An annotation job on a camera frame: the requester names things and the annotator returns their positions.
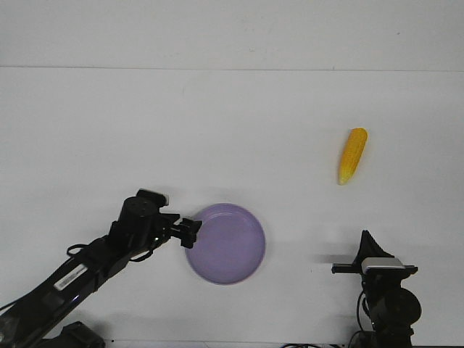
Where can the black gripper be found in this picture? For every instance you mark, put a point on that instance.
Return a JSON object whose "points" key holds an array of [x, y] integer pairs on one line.
{"points": [[369, 248], [140, 222]]}

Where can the purple round plate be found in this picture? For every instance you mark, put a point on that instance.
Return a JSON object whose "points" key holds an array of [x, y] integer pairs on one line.
{"points": [[230, 245]]}

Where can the yellow corn cob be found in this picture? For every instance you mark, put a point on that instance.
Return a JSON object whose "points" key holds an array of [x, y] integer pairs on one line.
{"points": [[351, 154]]}

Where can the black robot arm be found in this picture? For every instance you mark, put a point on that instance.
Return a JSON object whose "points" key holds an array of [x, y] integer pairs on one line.
{"points": [[385, 311], [26, 321]]}

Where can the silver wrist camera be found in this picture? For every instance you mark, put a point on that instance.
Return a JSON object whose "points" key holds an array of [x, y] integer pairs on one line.
{"points": [[158, 199], [381, 263]]}

